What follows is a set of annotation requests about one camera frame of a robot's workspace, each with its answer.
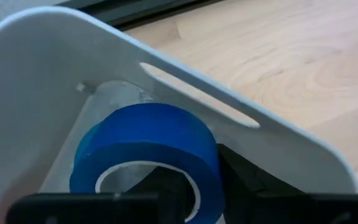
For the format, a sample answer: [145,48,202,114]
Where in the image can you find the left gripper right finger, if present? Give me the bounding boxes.
[218,143,304,224]

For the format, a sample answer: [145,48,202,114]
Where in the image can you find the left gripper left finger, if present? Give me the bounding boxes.
[124,166,196,224]

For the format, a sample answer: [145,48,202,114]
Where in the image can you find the dark blue tape roll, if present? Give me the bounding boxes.
[69,102,226,224]

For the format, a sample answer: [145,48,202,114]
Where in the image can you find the light grey plastic bin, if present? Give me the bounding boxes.
[0,6,358,224]

